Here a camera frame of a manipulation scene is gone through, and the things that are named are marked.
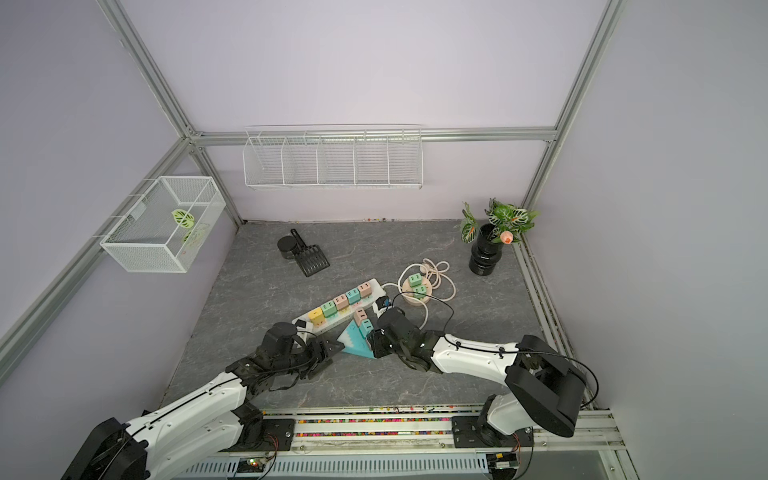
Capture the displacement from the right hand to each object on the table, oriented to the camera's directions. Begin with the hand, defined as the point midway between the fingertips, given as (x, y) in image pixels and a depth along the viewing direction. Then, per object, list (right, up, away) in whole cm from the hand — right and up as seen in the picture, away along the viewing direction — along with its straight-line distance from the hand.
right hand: (369, 335), depth 84 cm
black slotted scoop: (-23, +21, +22) cm, 38 cm away
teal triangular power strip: (-4, -2, 0) cm, 5 cm away
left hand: (-8, -5, -3) cm, 10 cm away
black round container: (-33, +26, +26) cm, 49 cm away
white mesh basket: (-56, +31, -3) cm, 63 cm away
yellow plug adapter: (-16, +4, +5) cm, 18 cm away
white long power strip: (-10, +7, +8) cm, 14 cm away
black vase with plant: (+38, +31, -1) cm, 49 cm away
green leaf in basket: (-50, +33, -4) cm, 60 cm away
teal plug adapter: (-1, +2, +1) cm, 2 cm away
